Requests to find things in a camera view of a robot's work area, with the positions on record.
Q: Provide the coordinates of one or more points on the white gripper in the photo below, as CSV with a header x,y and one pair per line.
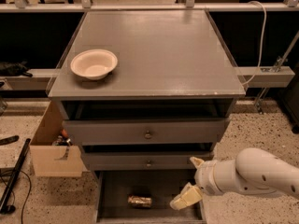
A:
x,y
205,175

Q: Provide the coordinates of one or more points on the orange soda can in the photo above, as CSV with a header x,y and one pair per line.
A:
x,y
140,202

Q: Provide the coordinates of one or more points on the grey middle drawer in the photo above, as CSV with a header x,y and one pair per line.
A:
x,y
142,161

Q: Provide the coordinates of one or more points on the grey drawer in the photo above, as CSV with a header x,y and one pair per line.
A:
x,y
135,132
142,161
161,185

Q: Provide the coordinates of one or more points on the grey top drawer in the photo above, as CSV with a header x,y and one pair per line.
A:
x,y
135,132

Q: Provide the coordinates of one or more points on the grey bottom drawer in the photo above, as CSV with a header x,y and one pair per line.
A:
x,y
161,185

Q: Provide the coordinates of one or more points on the grey drawer cabinet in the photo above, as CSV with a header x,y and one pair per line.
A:
x,y
171,66

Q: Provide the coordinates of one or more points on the items inside cardboard box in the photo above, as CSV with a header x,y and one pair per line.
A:
x,y
62,139

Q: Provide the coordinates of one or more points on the cardboard box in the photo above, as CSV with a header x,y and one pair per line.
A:
x,y
47,158

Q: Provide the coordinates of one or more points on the white paper bowl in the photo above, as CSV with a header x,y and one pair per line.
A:
x,y
94,64

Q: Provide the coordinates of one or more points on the black pole on floor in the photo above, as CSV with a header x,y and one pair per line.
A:
x,y
14,173

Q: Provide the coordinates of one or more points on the black tool on floor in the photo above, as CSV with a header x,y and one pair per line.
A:
x,y
9,140

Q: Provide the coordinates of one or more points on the metal railing frame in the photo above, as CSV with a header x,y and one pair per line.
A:
x,y
206,5

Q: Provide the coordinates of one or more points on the black cloth on rail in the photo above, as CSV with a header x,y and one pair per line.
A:
x,y
8,69

